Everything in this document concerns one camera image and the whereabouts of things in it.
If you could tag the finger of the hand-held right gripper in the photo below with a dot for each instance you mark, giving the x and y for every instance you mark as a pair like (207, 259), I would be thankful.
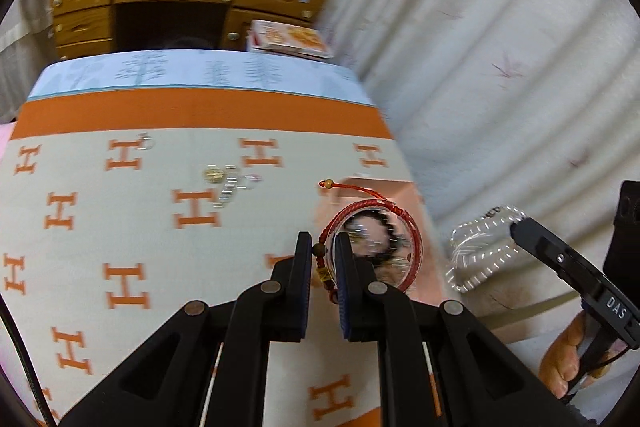
(550, 252)

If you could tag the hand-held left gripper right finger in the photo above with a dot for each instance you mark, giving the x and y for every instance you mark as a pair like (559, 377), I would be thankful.
(345, 292)

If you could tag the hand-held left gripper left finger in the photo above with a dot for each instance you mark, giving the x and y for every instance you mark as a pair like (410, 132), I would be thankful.
(303, 287)

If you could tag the pink paper box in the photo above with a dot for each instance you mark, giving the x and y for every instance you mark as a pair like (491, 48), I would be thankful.
(380, 192)

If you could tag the person's right hand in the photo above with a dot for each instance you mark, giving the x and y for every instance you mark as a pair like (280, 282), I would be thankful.
(555, 357)

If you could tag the white floral curtain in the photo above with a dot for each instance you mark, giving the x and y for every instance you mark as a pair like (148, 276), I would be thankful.
(475, 32)

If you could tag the light blue tree-print sheet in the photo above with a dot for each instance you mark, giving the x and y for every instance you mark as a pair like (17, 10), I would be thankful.
(190, 72)

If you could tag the orange printed flat box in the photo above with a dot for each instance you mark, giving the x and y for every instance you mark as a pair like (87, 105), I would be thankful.
(290, 38)

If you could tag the pink quilted blanket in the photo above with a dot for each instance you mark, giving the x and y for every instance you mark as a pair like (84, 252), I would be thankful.
(4, 134)

